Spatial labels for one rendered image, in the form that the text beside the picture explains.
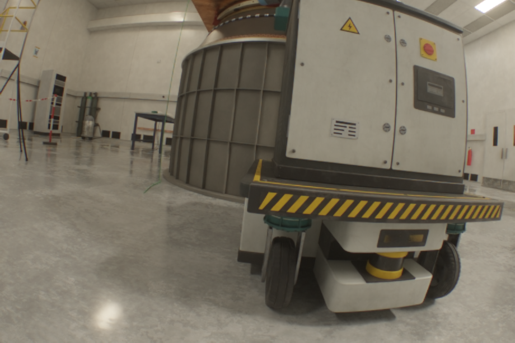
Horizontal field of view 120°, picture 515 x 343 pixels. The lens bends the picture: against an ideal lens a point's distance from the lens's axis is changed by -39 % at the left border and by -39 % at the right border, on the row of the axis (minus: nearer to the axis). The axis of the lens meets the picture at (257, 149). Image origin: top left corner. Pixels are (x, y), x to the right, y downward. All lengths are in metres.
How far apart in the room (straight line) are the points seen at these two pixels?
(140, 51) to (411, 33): 8.85
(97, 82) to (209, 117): 8.29
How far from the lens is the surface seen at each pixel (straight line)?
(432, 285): 0.82
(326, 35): 0.63
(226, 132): 1.77
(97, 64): 10.14
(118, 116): 8.97
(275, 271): 0.53
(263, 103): 1.71
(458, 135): 0.78
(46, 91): 8.48
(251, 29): 2.03
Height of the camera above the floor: 0.39
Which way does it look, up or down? 1 degrees down
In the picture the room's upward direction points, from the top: 7 degrees clockwise
